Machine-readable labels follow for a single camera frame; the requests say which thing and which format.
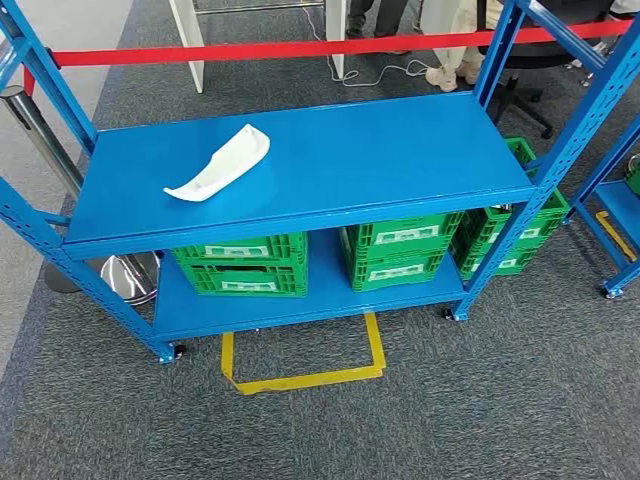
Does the white curved plastic part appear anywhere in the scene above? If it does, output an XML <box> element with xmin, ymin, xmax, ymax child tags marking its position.
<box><xmin>162</xmin><ymin>123</ymin><xmax>272</xmax><ymax>203</ymax></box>

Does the blue metal shelf rack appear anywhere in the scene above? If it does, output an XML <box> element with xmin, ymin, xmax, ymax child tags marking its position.
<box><xmin>0</xmin><ymin>0</ymin><xmax>640</xmax><ymax>366</ymax></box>

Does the green plastic crate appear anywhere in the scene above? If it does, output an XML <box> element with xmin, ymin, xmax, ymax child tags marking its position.
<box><xmin>450</xmin><ymin>137</ymin><xmax>571</xmax><ymax>256</ymax></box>
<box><xmin>345</xmin><ymin>248</ymin><xmax>448</xmax><ymax>293</ymax></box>
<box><xmin>171</xmin><ymin>231</ymin><xmax>309</xmax><ymax>266</ymax></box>
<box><xmin>186</xmin><ymin>259</ymin><xmax>309</xmax><ymax>299</ymax></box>
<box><xmin>340</xmin><ymin>211</ymin><xmax>465</xmax><ymax>258</ymax></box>
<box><xmin>452</xmin><ymin>241</ymin><xmax>551</xmax><ymax>283</ymax></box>

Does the yellow floor tape rectangle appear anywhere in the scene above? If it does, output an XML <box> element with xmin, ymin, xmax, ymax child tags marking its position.
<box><xmin>220</xmin><ymin>312</ymin><xmax>387</xmax><ymax>397</ymax></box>

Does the red barrier belt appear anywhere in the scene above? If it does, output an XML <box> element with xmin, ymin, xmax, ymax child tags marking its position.
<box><xmin>22</xmin><ymin>18</ymin><xmax>633</xmax><ymax>97</ymax></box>

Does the person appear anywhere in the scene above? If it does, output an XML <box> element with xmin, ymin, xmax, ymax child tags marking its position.
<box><xmin>346</xmin><ymin>0</ymin><xmax>414</xmax><ymax>56</ymax></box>
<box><xmin>425</xmin><ymin>0</ymin><xmax>503</xmax><ymax>93</ymax></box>

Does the white desk with metal bar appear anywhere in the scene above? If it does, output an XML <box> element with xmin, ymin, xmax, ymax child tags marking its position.
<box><xmin>168</xmin><ymin>0</ymin><xmax>347</xmax><ymax>94</ymax></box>

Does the white desk panel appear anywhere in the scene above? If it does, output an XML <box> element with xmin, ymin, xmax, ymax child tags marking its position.
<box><xmin>419</xmin><ymin>0</ymin><xmax>473</xmax><ymax>68</ymax></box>

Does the black office chair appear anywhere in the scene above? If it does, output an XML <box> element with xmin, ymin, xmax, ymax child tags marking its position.
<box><xmin>477</xmin><ymin>0</ymin><xmax>618</xmax><ymax>140</ymax></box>

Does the yellow floor tape strip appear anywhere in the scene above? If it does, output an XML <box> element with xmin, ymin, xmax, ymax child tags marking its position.
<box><xmin>595</xmin><ymin>210</ymin><xmax>638</xmax><ymax>264</ymax></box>

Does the small blue metal rack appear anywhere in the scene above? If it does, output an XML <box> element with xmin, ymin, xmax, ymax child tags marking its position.
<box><xmin>570</xmin><ymin>112</ymin><xmax>640</xmax><ymax>299</ymax></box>

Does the green plastic container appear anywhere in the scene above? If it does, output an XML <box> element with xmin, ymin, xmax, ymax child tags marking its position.
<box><xmin>625</xmin><ymin>153</ymin><xmax>640</xmax><ymax>197</ymax></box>

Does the white floor cable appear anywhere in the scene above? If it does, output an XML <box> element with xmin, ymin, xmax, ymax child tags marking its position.
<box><xmin>302</xmin><ymin>5</ymin><xmax>432</xmax><ymax>88</ymax></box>

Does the chrome stanchion post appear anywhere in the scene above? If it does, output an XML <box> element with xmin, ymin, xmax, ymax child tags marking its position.
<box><xmin>0</xmin><ymin>84</ymin><xmax>161</xmax><ymax>307</ymax></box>

